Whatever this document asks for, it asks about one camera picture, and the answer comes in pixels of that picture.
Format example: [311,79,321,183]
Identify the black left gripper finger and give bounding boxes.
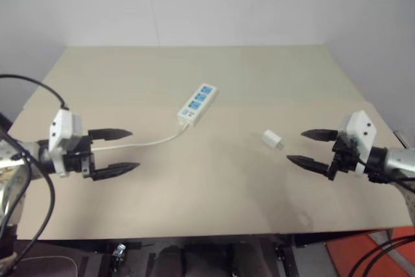
[91,162,141,182]
[88,127,134,142]

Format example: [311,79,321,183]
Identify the black table frame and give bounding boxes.
[48,231,328,277]

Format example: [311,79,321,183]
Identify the white power strip cord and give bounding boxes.
[91,121,191,152]

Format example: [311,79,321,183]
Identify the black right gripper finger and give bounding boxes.
[286,154,335,178]
[300,128,340,143]

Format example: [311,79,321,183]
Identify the silver metal caster bracket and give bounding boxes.
[111,241,128,272]

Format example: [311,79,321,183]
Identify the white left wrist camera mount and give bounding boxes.
[48,108,86,179]

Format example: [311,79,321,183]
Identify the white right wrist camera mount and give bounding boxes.
[338,110,379,176]

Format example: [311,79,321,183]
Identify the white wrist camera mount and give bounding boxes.
[48,108,86,179]
[338,110,379,176]

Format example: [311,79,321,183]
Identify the white plug adapter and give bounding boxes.
[261,129,287,152]

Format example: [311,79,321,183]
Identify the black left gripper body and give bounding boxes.
[63,134,99,181]

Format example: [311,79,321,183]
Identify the orange floor mat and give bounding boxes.
[326,228,415,277]

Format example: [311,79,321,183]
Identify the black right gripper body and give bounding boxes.
[326,134,361,182]

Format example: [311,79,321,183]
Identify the white and blue power strip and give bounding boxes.
[176,82,219,126]

